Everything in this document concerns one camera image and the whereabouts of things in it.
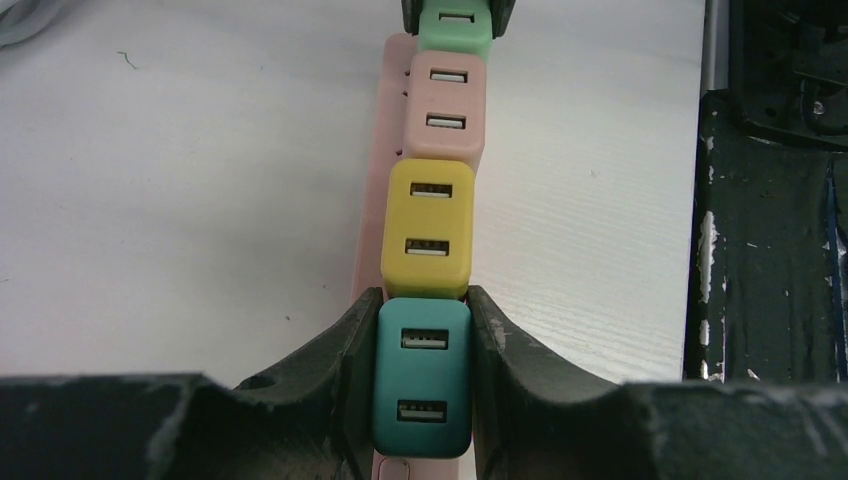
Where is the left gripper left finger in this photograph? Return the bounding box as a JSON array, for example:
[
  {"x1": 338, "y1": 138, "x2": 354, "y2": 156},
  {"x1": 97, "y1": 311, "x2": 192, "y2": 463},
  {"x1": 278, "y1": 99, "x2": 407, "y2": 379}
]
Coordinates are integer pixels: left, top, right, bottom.
[{"x1": 1, "y1": 288, "x2": 384, "y2": 479}]

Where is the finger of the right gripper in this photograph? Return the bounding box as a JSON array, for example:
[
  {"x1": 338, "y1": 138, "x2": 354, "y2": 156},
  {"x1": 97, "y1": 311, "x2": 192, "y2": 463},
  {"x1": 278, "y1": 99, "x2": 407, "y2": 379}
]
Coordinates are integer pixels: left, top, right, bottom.
[
  {"x1": 401, "y1": 0, "x2": 421, "y2": 35},
  {"x1": 490, "y1": 0, "x2": 516, "y2": 39}
]

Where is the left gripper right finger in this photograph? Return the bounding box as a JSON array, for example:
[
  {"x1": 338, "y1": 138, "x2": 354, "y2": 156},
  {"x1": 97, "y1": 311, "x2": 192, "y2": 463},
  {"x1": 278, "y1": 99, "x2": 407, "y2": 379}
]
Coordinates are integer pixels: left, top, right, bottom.
[{"x1": 467, "y1": 286, "x2": 847, "y2": 479}]

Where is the green plug adapter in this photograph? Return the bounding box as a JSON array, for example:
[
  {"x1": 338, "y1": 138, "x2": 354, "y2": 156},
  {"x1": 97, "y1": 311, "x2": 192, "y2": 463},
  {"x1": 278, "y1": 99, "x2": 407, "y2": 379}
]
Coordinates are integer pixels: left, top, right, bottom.
[{"x1": 417, "y1": 0, "x2": 493, "y2": 63}]

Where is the pink power strip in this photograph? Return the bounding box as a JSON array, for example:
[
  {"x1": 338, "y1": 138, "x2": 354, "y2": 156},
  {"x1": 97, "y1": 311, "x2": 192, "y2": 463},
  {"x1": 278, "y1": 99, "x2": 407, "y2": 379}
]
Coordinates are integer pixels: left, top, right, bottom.
[{"x1": 351, "y1": 33, "x2": 460, "y2": 479}]

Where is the pink plug adapter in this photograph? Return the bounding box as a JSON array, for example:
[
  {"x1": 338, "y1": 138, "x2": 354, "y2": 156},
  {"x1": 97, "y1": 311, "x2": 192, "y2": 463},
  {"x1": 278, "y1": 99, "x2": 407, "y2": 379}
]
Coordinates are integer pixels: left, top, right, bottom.
[{"x1": 402, "y1": 50, "x2": 487, "y2": 171}]

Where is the teal adapter on pink strip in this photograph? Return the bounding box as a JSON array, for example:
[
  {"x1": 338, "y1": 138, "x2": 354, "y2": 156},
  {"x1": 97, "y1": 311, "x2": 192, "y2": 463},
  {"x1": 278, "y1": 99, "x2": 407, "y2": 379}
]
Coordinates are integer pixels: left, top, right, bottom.
[{"x1": 372, "y1": 298, "x2": 472, "y2": 459}]

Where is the yellow adapter on pink strip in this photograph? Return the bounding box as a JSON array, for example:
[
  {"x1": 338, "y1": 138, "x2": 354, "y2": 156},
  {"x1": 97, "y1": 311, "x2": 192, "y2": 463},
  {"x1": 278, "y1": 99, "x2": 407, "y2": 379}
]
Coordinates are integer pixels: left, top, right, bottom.
[{"x1": 381, "y1": 158, "x2": 475, "y2": 300}]

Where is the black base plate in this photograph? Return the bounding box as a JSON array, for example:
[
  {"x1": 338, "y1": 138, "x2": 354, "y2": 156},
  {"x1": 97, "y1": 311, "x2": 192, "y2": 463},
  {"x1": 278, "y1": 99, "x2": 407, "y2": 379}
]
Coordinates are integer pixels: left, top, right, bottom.
[{"x1": 683, "y1": 1, "x2": 847, "y2": 383}]

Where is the grey power strip cable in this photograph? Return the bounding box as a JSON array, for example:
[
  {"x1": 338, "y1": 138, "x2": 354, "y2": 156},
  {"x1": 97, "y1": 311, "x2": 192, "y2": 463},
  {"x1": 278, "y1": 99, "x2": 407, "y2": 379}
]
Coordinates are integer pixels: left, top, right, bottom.
[{"x1": 0, "y1": 0, "x2": 61, "y2": 49}]

